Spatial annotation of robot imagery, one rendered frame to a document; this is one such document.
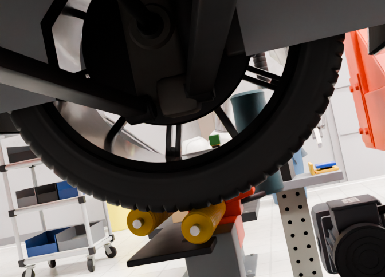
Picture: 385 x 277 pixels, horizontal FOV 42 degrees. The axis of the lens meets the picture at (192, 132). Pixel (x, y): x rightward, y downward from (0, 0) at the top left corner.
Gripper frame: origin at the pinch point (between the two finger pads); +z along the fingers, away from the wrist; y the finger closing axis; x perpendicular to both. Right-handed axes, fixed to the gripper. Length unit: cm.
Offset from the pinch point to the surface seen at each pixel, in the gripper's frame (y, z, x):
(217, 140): 35.6, -0.6, 10.7
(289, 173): 13.1, 16.2, 6.3
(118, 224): 171, -108, -241
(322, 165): 1.2, 13.5, 2.7
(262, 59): 14, 9, 57
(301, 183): 10.0, 19.9, 4.3
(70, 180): 54, 55, 86
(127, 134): 49, 34, 69
